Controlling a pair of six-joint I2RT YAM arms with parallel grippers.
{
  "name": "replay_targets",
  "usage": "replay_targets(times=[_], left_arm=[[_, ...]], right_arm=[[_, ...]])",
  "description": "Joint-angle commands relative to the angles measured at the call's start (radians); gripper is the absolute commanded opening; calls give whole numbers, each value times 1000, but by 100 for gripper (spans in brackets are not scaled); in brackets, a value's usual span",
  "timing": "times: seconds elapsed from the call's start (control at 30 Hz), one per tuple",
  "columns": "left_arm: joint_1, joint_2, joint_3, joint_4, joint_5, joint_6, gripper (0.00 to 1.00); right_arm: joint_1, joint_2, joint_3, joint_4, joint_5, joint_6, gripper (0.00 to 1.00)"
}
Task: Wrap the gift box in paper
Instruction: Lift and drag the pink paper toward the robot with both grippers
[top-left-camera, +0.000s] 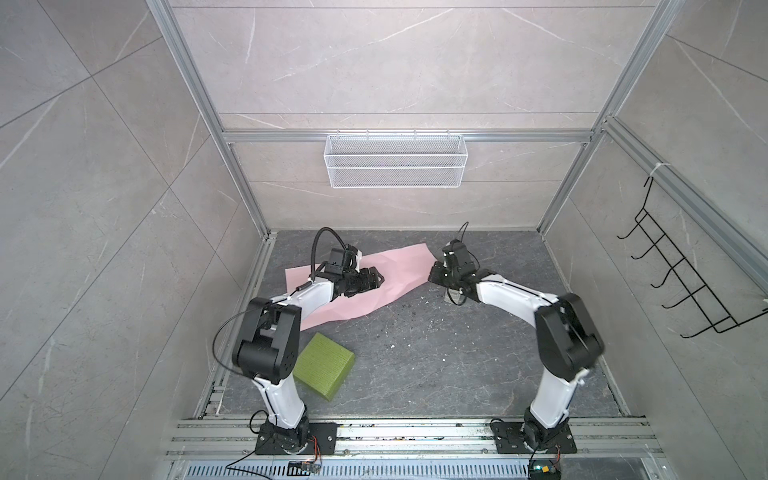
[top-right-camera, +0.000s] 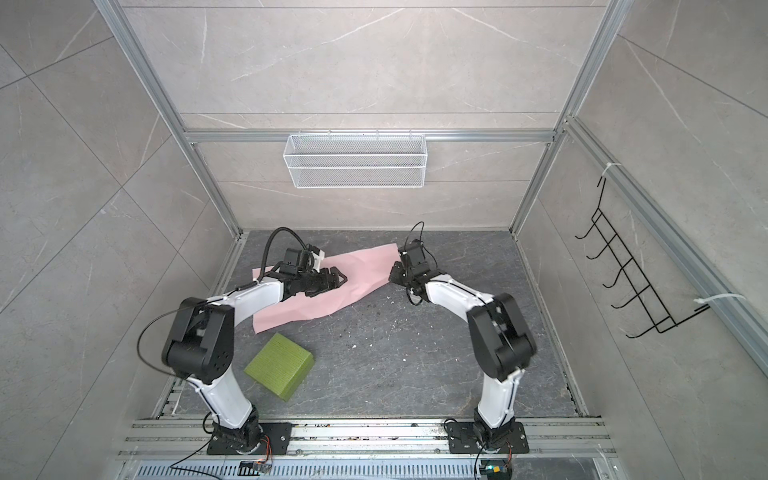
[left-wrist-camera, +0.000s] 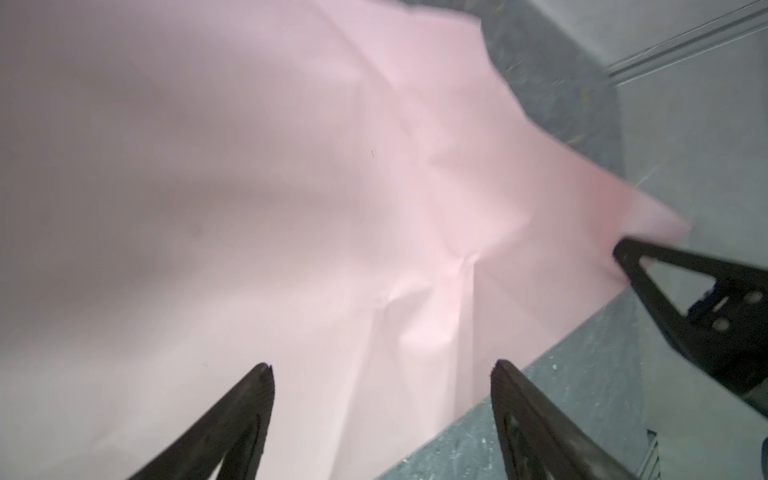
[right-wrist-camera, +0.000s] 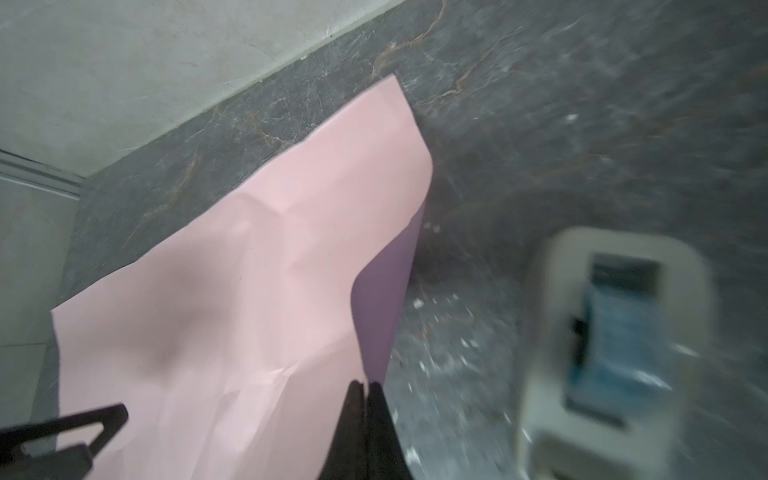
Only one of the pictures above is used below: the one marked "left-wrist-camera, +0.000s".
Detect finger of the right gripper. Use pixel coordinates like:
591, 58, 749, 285
613, 237, 767, 414

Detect pink wrapping paper sheet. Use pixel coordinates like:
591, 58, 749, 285
1, 1, 689, 479

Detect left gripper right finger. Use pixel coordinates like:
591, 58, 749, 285
490, 359, 636, 480

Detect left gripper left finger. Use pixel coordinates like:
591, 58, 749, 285
132, 363, 275, 480

